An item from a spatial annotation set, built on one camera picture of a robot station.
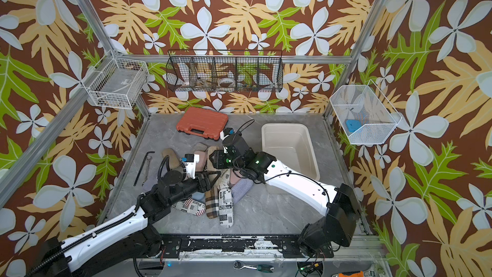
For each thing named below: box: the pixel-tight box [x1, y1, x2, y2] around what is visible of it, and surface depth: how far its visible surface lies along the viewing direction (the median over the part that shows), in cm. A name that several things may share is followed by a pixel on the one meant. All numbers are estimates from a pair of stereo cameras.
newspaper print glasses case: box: [218, 187, 234, 229], surface depth 82 cm
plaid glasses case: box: [205, 185, 220, 219], surface depth 84 cm
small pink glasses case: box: [229, 168, 243, 188], surface depth 90 cm
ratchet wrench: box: [233, 260, 275, 274], surface depth 71 cm
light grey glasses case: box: [192, 142, 209, 152], surface depth 104 cm
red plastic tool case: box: [176, 106, 229, 141], surface depth 113 cm
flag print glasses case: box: [171, 196, 207, 217], surface depth 84 cm
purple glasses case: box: [142, 176, 159, 193], surface depth 90 cm
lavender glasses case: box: [230, 178, 254, 204], surface depth 87 cm
